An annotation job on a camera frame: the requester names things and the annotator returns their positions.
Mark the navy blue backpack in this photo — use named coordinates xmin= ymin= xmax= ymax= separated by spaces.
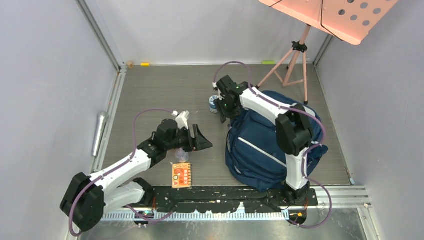
xmin=225 ymin=90 xmax=328 ymax=192

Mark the silver metal cylinder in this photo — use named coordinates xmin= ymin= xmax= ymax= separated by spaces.
xmin=91 ymin=111 xmax=109 ymax=157

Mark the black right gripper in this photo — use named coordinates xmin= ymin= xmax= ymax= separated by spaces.
xmin=213 ymin=95 xmax=241 ymax=124

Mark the small wooden block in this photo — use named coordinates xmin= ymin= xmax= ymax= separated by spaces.
xmin=126 ymin=60 xmax=135 ymax=69

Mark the blue white round jar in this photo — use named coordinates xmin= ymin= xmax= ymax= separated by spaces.
xmin=209 ymin=95 xmax=219 ymax=114

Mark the orange spiral notepad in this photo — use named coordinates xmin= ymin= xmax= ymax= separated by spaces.
xmin=171 ymin=162 xmax=192 ymax=189

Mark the pink music stand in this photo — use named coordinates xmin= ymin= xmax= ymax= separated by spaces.
xmin=258 ymin=0 xmax=398 ymax=104

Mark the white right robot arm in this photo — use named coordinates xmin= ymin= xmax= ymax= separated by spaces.
xmin=212 ymin=75 xmax=320 ymax=205

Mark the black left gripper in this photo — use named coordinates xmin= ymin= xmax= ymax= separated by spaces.
xmin=165 ymin=124 xmax=212 ymax=152

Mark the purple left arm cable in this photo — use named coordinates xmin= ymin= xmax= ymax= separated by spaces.
xmin=68 ymin=108 xmax=180 ymax=237

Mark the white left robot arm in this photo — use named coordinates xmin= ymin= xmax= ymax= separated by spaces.
xmin=59 ymin=119 xmax=213 ymax=237

